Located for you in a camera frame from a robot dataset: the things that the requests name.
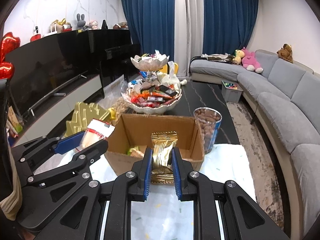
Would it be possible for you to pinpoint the gold lid candy jar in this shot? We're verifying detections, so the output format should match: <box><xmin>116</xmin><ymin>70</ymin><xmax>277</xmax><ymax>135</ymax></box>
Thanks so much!
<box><xmin>64</xmin><ymin>102</ymin><xmax>116</xmax><ymax>137</ymax></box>

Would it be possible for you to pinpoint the clear nut canister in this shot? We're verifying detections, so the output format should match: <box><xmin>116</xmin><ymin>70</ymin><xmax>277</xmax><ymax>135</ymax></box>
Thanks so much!
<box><xmin>194</xmin><ymin>107</ymin><xmax>222</xmax><ymax>154</ymax></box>

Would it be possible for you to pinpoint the red heart balloon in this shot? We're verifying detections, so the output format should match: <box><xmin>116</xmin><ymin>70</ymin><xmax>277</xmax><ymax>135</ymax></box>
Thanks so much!
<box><xmin>0</xmin><ymin>31</ymin><xmax>21</xmax><ymax>80</ymax></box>

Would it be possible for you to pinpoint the pink plush toy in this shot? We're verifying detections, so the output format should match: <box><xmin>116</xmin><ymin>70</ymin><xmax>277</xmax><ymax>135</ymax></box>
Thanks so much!
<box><xmin>241</xmin><ymin>47</ymin><xmax>263</xmax><ymax>74</ymax></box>

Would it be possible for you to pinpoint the clear bag pale biscuit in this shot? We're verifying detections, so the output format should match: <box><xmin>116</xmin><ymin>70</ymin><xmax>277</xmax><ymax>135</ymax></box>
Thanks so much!
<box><xmin>76</xmin><ymin>119</ymin><xmax>115</xmax><ymax>152</ymax></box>

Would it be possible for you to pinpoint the grey toy bin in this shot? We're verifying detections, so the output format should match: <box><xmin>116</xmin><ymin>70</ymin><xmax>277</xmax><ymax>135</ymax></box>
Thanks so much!
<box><xmin>221</xmin><ymin>80</ymin><xmax>243</xmax><ymax>103</ymax></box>

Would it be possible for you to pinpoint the black television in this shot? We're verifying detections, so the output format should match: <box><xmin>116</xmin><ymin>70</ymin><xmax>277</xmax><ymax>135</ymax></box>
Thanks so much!
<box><xmin>5</xmin><ymin>31</ymin><xmax>97</xmax><ymax>115</ymax></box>

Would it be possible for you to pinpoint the brown plush toy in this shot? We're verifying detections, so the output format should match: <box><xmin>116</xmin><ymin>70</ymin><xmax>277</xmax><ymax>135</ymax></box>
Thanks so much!
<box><xmin>277</xmin><ymin>43</ymin><xmax>293</xmax><ymax>63</ymax></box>

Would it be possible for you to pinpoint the blue curtain right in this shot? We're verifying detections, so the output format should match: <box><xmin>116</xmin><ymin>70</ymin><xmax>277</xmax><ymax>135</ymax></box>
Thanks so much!
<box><xmin>202</xmin><ymin>0</ymin><xmax>259</xmax><ymax>54</ymax></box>

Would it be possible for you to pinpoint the yellow plush toy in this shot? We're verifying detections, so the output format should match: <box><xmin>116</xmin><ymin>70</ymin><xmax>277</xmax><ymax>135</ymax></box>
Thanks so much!
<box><xmin>232</xmin><ymin>50</ymin><xmax>245</xmax><ymax>65</ymax></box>

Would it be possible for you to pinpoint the blue curtain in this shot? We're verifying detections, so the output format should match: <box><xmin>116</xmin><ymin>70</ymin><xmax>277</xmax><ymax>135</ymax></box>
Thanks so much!
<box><xmin>202</xmin><ymin>0</ymin><xmax>259</xmax><ymax>54</ymax></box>
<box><xmin>121</xmin><ymin>0</ymin><xmax>175</xmax><ymax>61</ymax></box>

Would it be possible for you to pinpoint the white sheer curtain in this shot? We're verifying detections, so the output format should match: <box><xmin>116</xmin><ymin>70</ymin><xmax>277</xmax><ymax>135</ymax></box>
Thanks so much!
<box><xmin>174</xmin><ymin>0</ymin><xmax>204</xmax><ymax>77</ymax></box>

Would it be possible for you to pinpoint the white tiered snack stand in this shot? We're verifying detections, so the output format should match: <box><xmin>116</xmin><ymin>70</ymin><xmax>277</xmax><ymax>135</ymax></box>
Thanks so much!
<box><xmin>121</xmin><ymin>50</ymin><xmax>187</xmax><ymax>115</ymax></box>

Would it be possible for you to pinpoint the peanut bag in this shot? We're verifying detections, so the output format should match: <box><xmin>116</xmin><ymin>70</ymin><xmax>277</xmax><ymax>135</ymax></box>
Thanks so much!
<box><xmin>98</xmin><ymin>75</ymin><xmax>127</xmax><ymax>122</ymax></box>

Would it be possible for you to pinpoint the light patterned table cloth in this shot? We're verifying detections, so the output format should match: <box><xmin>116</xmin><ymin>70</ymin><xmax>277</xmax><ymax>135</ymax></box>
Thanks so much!
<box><xmin>33</xmin><ymin>144</ymin><xmax>256</xmax><ymax>239</ymax></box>

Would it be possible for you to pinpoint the gold orange snack packet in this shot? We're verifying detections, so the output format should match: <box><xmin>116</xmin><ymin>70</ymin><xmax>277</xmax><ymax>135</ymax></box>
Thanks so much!
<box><xmin>130</xmin><ymin>146</ymin><xmax>144</xmax><ymax>158</ymax></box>

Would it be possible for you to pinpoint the white tv cabinet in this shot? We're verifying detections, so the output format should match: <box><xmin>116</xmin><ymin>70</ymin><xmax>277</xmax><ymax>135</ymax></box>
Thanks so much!
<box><xmin>13</xmin><ymin>75</ymin><xmax>103</xmax><ymax>146</ymax></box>

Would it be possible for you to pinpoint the small gold candy packet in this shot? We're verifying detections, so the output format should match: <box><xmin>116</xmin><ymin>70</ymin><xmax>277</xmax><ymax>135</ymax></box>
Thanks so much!
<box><xmin>151</xmin><ymin>131</ymin><xmax>178</xmax><ymax>184</ymax></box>

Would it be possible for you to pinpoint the blue curtain left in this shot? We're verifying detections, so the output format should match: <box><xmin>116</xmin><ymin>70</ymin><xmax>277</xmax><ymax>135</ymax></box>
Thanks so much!
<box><xmin>121</xmin><ymin>0</ymin><xmax>175</xmax><ymax>61</ymax></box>

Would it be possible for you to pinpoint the grey knitted bunny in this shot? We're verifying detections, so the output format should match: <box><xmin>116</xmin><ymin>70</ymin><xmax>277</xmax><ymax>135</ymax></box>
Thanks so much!
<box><xmin>76</xmin><ymin>14</ymin><xmax>86</xmax><ymax>31</ymax></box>

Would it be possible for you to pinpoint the grey sectional sofa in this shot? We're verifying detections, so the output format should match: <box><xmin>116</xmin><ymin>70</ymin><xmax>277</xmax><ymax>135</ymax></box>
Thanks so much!
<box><xmin>190</xmin><ymin>50</ymin><xmax>319</xmax><ymax>239</ymax></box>

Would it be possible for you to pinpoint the brown cardboard box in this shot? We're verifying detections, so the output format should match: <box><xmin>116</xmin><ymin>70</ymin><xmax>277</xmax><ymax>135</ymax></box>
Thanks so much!
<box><xmin>105</xmin><ymin>114</ymin><xmax>204</xmax><ymax>176</ymax></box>

